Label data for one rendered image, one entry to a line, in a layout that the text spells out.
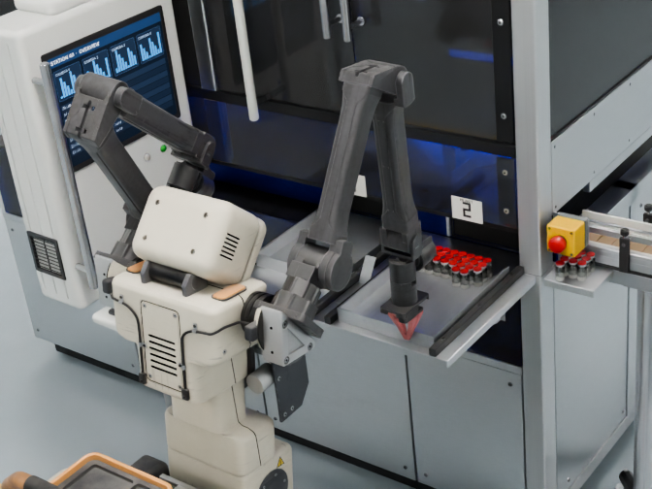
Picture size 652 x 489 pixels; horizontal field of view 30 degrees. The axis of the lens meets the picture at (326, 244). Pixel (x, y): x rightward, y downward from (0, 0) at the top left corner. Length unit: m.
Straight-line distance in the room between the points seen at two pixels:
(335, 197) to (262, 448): 0.56
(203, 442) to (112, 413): 1.69
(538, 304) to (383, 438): 0.78
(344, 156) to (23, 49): 0.94
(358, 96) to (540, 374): 1.08
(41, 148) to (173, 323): 0.83
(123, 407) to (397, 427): 1.13
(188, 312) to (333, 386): 1.34
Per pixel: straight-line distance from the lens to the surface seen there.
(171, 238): 2.31
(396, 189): 2.47
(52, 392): 4.39
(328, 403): 3.61
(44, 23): 2.95
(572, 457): 3.43
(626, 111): 3.20
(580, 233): 2.85
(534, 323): 3.01
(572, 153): 2.95
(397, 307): 2.63
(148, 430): 4.09
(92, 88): 2.30
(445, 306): 2.83
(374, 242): 3.13
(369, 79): 2.28
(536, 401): 3.14
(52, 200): 3.06
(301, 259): 2.30
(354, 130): 2.28
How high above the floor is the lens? 2.37
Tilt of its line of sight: 28 degrees down
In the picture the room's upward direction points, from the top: 7 degrees counter-clockwise
